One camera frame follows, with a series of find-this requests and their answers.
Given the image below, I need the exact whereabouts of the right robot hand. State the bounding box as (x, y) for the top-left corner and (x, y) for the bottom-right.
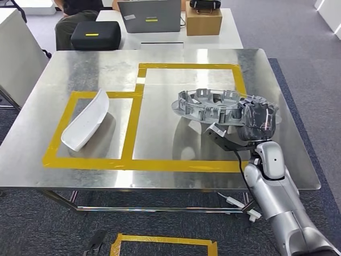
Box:
(238, 100), (278, 143)

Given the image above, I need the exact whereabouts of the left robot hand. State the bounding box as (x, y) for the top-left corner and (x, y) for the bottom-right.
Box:
(83, 229), (108, 256)

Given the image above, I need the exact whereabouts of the grey plastic wheel hubcap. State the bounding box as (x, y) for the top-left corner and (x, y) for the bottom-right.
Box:
(171, 88), (281, 130)

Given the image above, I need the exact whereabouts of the steel workbench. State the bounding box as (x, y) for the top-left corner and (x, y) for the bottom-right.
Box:
(0, 48), (321, 215)

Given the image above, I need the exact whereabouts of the yellow floor tape square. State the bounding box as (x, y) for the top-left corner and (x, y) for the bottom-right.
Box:
(109, 233), (218, 256)

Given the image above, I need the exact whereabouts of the white desk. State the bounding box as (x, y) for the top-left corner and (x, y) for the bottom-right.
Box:
(96, 7), (243, 50)

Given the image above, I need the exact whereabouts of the white plastic mirror cover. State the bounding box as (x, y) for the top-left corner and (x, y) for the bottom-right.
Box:
(60, 88), (110, 153)

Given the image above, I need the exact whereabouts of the cardboard box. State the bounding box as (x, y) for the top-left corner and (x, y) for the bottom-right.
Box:
(185, 1), (223, 37)

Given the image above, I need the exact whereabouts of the yellow bench tape outline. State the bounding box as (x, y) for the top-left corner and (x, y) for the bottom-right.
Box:
(41, 62), (247, 174)

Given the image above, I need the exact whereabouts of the grey laptop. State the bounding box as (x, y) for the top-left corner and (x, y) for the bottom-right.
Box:
(117, 0), (182, 34)

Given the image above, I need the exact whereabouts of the black case yellow stripe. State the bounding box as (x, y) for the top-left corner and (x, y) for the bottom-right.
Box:
(70, 20), (122, 51)

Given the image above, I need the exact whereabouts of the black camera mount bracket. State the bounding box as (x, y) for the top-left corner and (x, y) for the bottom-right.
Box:
(204, 123), (253, 153)

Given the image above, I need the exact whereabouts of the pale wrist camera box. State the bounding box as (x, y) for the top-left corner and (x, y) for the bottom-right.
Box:
(206, 123), (228, 138)

